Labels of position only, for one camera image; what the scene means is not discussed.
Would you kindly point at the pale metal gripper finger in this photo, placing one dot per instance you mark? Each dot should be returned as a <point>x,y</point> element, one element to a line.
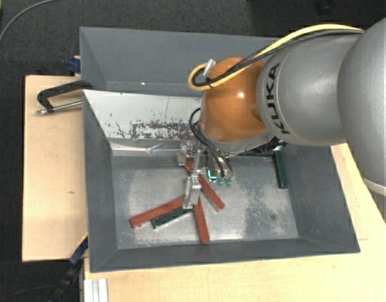
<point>182,156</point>
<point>193,191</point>

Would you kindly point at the grey metal bin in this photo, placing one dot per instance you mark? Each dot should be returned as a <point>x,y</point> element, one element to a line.
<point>262,212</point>

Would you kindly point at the dark green flat block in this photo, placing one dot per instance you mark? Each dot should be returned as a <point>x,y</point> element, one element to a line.
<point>281,171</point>
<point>168,217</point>

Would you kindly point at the red-brown flat block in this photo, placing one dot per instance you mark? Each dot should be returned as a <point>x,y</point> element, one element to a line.
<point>201,224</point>
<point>155,213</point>
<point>213,197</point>

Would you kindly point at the pale wood board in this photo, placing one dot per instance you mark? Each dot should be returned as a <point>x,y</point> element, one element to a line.
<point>53,175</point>

